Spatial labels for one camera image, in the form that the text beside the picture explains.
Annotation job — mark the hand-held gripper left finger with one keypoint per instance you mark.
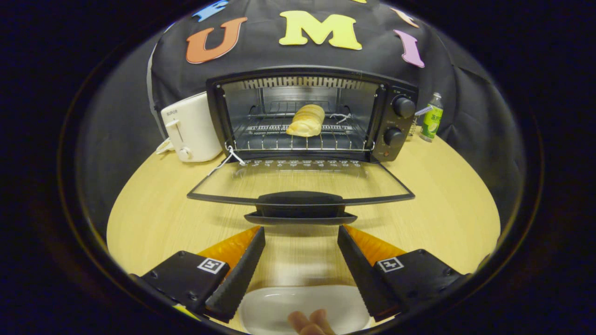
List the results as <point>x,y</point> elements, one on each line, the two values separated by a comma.
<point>235,284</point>

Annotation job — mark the black toaster oven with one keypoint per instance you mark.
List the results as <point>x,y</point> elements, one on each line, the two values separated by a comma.
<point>400,121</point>

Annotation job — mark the golden bread roll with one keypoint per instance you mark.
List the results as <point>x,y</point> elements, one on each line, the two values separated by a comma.
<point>306,120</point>

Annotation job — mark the white pop-up toaster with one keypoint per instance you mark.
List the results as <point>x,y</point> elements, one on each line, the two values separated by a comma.
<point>193,128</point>

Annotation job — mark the green label bottle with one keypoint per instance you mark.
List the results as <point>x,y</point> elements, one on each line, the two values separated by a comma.
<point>431,118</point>

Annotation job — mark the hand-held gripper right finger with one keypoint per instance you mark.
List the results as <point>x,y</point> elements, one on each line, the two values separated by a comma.
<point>365,274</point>

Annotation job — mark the white plate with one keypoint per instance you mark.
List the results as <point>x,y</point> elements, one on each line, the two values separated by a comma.
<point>270,307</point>

